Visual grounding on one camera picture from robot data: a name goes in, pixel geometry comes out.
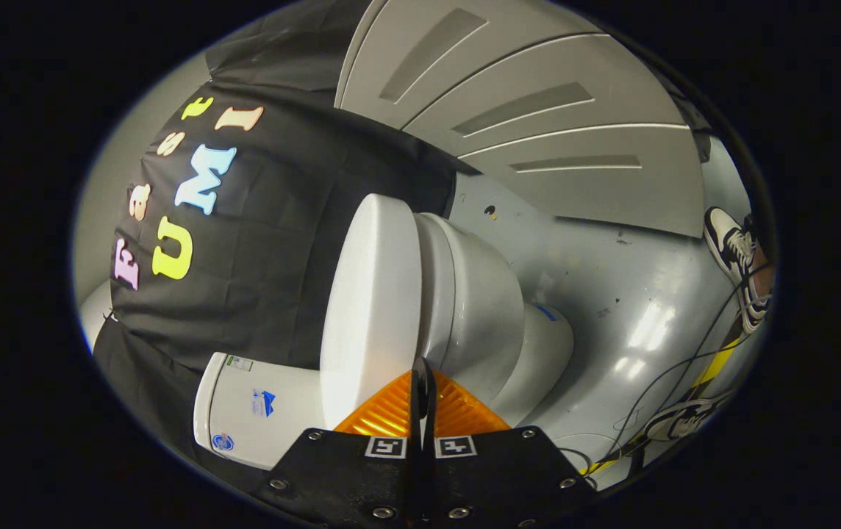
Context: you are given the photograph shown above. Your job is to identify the person's black white sneaker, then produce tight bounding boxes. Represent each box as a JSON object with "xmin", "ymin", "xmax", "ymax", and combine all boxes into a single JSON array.
[
  {"xmin": 704, "ymin": 207, "xmax": 770, "ymax": 335},
  {"xmin": 641, "ymin": 393, "xmax": 731, "ymax": 443}
]

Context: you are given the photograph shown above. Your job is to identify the grey drawer cabinet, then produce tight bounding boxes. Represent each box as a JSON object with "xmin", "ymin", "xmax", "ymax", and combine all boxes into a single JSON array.
[{"xmin": 334, "ymin": 0, "xmax": 708, "ymax": 240}]

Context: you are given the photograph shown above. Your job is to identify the white toilet bowl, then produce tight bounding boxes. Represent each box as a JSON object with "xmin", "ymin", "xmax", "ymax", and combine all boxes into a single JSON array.
[{"xmin": 413, "ymin": 212, "xmax": 576, "ymax": 427}]

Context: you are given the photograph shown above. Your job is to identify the black backdrop cloth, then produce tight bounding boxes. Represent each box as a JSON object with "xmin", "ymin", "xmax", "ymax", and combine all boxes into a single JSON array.
[{"xmin": 92, "ymin": 0, "xmax": 480, "ymax": 471}]

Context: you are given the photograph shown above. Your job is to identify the thin black cable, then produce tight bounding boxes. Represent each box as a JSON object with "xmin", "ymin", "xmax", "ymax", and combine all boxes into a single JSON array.
[{"xmin": 608, "ymin": 263, "xmax": 773, "ymax": 460}]

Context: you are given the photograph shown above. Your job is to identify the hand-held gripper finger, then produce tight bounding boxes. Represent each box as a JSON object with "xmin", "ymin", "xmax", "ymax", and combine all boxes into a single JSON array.
[
  {"xmin": 255, "ymin": 358, "xmax": 426, "ymax": 529},
  {"xmin": 424, "ymin": 358, "xmax": 598, "ymax": 529}
]

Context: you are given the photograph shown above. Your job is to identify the yellow black floor tape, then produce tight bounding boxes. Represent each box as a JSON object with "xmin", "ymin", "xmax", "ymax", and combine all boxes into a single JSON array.
[{"xmin": 582, "ymin": 338, "xmax": 743, "ymax": 475}]

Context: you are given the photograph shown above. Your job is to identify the white toilet lid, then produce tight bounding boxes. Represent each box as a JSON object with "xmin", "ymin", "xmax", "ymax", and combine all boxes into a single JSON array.
[{"xmin": 319, "ymin": 193, "xmax": 423, "ymax": 431}]

